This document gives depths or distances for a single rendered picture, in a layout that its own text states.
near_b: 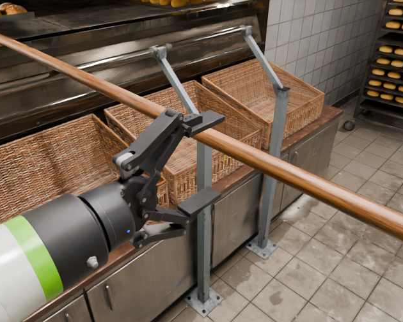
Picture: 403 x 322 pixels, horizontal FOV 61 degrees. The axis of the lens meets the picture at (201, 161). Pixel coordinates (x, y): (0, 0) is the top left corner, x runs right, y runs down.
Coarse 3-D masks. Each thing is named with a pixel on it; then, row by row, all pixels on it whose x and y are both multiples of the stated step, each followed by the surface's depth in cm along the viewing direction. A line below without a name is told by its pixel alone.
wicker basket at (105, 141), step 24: (72, 120) 140; (96, 120) 144; (24, 144) 128; (48, 144) 134; (72, 144) 141; (96, 144) 149; (120, 144) 138; (0, 168) 124; (24, 168) 130; (48, 168) 136; (72, 168) 143; (0, 192) 125; (48, 192) 137; (72, 192) 142; (0, 216) 126
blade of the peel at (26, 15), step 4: (24, 12) 151; (28, 12) 152; (32, 12) 153; (0, 16) 145; (4, 16) 146; (8, 16) 147; (12, 16) 148; (16, 16) 149; (20, 16) 150; (24, 16) 151; (28, 16) 152; (32, 16) 153; (0, 20) 145; (4, 20) 146; (8, 20) 147; (12, 20) 148
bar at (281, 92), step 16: (224, 32) 135; (240, 32) 141; (160, 48) 114; (176, 48) 120; (256, 48) 144; (80, 64) 98; (96, 64) 100; (112, 64) 104; (160, 64) 117; (16, 80) 87; (32, 80) 89; (48, 80) 92; (176, 80) 116; (272, 80) 145; (288, 96) 145; (192, 112) 115; (272, 128) 154; (272, 144) 157; (208, 160) 121; (208, 176) 124; (272, 192) 171; (208, 208) 133; (272, 208) 179; (208, 224) 138; (208, 240) 143; (256, 240) 198; (208, 256) 148; (208, 272) 154; (208, 288) 160; (192, 304) 163; (208, 304) 163
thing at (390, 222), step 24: (24, 48) 101; (72, 72) 84; (120, 96) 72; (216, 144) 56; (240, 144) 54; (264, 168) 50; (288, 168) 48; (312, 192) 46; (336, 192) 44; (360, 216) 42; (384, 216) 40
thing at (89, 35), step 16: (256, 0) 201; (160, 16) 158; (176, 16) 161; (192, 16) 168; (208, 16) 176; (64, 32) 130; (80, 32) 131; (96, 32) 136; (112, 32) 141; (128, 32) 146; (0, 48) 114; (48, 48) 125
